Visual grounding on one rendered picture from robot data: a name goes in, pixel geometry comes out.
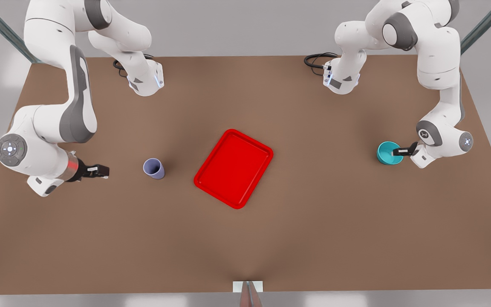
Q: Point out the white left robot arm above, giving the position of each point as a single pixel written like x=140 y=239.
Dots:
x=435 y=51

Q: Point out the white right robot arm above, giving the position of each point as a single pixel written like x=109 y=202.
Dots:
x=49 y=123

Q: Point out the teal bowl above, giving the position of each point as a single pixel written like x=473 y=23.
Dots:
x=387 y=154

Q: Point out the lavender cup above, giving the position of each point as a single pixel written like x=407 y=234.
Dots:
x=154 y=169

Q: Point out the red rectangular tray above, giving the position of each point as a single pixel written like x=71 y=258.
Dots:
x=233 y=169

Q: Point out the silver frame post with foot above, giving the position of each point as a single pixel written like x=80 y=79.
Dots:
x=248 y=292

